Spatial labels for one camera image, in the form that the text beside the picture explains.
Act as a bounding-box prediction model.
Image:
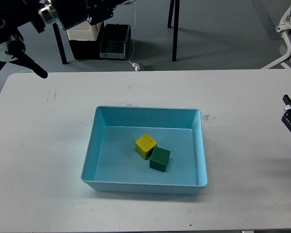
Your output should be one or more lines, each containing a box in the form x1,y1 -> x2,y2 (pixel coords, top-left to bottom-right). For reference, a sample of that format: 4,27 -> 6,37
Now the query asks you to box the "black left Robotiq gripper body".
50,0 -> 121,30

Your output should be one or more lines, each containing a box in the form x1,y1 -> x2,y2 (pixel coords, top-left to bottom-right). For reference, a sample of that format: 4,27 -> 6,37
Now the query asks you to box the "green cube block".
149,147 -> 170,172

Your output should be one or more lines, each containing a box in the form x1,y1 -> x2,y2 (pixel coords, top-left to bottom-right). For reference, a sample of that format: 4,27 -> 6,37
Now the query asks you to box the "yellow cube block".
135,133 -> 158,160

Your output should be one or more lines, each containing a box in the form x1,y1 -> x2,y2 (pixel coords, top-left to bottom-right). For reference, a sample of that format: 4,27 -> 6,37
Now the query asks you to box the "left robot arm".
0,0 -> 122,79

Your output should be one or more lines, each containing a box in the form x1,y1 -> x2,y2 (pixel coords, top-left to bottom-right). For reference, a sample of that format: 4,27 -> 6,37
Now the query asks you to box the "black storage box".
68,20 -> 105,60

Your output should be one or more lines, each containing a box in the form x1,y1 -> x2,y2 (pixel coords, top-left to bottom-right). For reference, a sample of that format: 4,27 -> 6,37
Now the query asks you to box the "open black tray box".
99,24 -> 131,60

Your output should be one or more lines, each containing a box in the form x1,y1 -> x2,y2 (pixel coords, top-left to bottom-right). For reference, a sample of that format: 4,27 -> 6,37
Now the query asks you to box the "black table leg left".
52,23 -> 67,65

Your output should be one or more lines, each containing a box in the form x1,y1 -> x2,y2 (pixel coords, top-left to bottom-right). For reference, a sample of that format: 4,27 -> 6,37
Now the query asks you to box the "black table leg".
167,0 -> 175,29
52,23 -> 67,65
172,0 -> 180,62

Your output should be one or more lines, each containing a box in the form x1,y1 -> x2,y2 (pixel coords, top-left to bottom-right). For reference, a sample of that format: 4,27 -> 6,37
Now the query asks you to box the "white plastic crate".
67,21 -> 103,41

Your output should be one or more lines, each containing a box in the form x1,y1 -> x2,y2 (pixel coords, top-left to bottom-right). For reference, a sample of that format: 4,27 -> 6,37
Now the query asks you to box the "white power adapter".
131,63 -> 146,71

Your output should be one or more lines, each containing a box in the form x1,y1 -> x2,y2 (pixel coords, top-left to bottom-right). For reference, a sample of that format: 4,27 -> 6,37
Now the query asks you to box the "black table leg rear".
167,0 -> 175,29

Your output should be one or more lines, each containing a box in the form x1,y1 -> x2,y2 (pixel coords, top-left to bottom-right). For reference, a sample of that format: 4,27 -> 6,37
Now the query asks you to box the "white office chair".
262,4 -> 291,69

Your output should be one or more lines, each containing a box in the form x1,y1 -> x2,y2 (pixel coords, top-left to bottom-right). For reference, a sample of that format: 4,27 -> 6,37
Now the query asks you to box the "black table leg right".
172,0 -> 180,62

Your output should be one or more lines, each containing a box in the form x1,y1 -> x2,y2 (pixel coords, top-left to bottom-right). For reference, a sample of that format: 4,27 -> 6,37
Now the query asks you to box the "light blue plastic bin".
81,106 -> 208,195

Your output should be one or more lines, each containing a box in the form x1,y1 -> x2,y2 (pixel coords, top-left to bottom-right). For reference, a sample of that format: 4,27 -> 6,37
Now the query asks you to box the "white hanging cable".
129,0 -> 137,65

